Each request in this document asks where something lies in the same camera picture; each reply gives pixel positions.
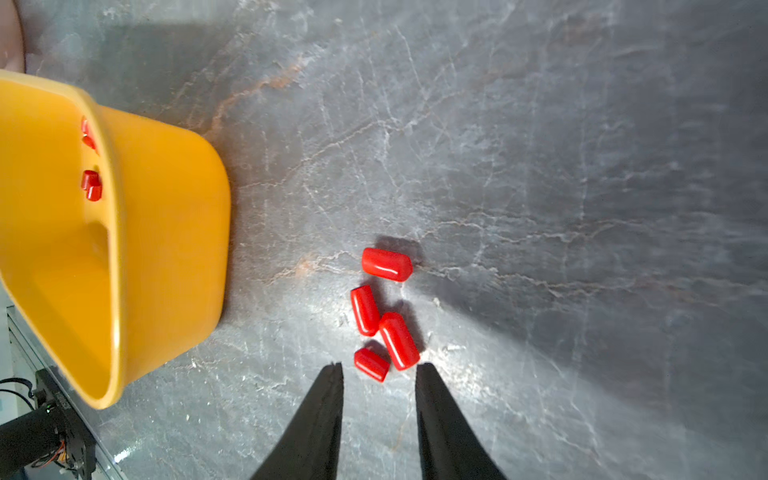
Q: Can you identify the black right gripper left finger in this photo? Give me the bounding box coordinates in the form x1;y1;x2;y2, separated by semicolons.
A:
251;363;344;480

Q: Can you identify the yellow plastic storage box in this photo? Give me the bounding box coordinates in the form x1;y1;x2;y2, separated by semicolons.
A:
1;71;231;409

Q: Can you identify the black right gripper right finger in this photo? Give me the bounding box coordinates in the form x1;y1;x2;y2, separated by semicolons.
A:
415;363;504;479

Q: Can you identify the red screw protection sleeve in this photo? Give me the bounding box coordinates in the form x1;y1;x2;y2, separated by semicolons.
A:
350;285;381;337
379;312;420;371
80;117;97;151
80;170;103;202
353;347;390;383
361;248;414;283

